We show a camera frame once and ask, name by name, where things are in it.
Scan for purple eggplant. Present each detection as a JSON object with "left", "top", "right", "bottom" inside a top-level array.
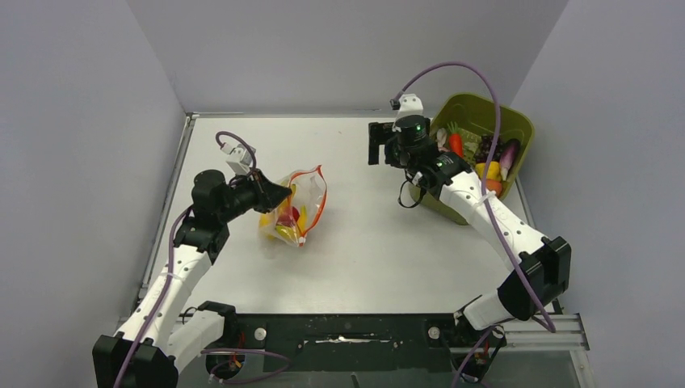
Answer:
[{"left": 499, "top": 138, "right": 521, "bottom": 181}]

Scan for small yellow banana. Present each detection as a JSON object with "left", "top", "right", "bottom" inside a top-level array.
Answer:
[{"left": 292, "top": 206, "right": 308, "bottom": 237}]

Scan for clear zip top bag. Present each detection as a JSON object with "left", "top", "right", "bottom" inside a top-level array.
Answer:
[{"left": 258, "top": 165, "right": 328, "bottom": 247}]

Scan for green plastic bin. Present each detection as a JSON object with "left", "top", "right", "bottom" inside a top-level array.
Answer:
[{"left": 430, "top": 93, "right": 536, "bottom": 200}]

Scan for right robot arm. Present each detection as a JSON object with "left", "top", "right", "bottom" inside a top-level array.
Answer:
[{"left": 368, "top": 115, "right": 572, "bottom": 345}]

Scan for yellow banana bunch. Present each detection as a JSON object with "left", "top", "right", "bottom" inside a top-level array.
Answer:
[{"left": 258, "top": 184, "right": 300, "bottom": 246}]

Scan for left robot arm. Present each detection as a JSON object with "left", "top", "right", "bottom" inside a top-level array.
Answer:
[{"left": 92, "top": 169, "right": 292, "bottom": 387}]

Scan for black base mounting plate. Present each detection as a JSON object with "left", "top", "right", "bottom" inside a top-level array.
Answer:
[{"left": 197, "top": 302, "right": 506, "bottom": 385}]

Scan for dark purple grapes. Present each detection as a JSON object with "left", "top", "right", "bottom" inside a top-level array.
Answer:
[{"left": 474, "top": 135, "right": 504, "bottom": 164}]

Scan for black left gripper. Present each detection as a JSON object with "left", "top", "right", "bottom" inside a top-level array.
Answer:
[{"left": 217, "top": 167, "right": 292, "bottom": 223}]

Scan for orange carrot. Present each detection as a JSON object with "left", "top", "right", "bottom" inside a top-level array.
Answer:
[{"left": 448, "top": 123, "right": 464, "bottom": 158}]

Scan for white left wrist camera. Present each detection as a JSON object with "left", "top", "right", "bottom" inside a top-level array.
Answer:
[{"left": 221, "top": 143, "right": 256, "bottom": 175}]

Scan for aluminium frame rail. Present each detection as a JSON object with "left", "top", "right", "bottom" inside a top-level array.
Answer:
[{"left": 502, "top": 314, "right": 590, "bottom": 352}]

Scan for red apple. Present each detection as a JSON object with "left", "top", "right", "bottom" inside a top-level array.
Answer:
[{"left": 277, "top": 205, "right": 300, "bottom": 225}]

